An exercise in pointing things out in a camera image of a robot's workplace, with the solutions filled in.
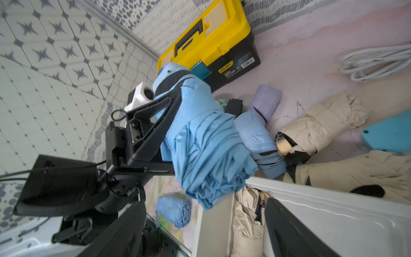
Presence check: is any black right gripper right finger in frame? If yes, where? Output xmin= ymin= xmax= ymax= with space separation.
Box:
xmin=264 ymin=198 xmax=339 ymax=257

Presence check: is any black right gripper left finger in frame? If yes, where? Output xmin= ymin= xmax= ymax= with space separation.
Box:
xmin=79 ymin=202 xmax=146 ymax=257

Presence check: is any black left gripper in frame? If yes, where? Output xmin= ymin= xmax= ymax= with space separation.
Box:
xmin=106 ymin=88 xmax=182 ymax=175

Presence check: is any blue umbrella front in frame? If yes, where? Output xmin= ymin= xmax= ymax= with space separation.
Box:
xmin=156 ymin=196 xmax=192 ymax=229

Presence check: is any light blue slim umbrella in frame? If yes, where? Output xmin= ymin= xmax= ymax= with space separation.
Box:
xmin=153 ymin=63 xmax=259 ymax=210

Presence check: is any pale blue umbrella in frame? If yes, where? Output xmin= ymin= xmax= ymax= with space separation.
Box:
xmin=234 ymin=111 xmax=286 ymax=179

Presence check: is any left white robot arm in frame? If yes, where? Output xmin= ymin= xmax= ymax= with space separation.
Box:
xmin=13 ymin=88 xmax=182 ymax=257

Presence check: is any white plastic storage box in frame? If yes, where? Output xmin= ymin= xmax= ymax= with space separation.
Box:
xmin=192 ymin=177 xmax=411 ymax=257

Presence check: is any black folded umbrella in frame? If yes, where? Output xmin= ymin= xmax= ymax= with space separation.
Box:
xmin=225 ymin=99 xmax=243 ymax=118

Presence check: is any small beige umbrella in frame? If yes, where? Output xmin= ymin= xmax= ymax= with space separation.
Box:
xmin=276 ymin=92 xmax=369 ymax=156

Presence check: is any cream umbrella right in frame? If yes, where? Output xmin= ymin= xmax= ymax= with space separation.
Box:
xmin=286 ymin=151 xmax=411 ymax=205

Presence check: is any lavender folded umbrella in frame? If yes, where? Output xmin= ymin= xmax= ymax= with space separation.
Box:
xmin=247 ymin=85 xmax=282 ymax=127

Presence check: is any teal umbrella case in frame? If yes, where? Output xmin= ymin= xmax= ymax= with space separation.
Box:
xmin=361 ymin=110 xmax=411 ymax=154

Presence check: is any yellow black toolbox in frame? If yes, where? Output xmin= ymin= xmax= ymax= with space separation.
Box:
xmin=157 ymin=1 xmax=261 ymax=92

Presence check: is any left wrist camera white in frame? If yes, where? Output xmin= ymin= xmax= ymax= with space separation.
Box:
xmin=124 ymin=82 xmax=155 ymax=112

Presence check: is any white coiled cable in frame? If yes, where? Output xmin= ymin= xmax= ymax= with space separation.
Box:
xmin=340 ymin=43 xmax=411 ymax=82

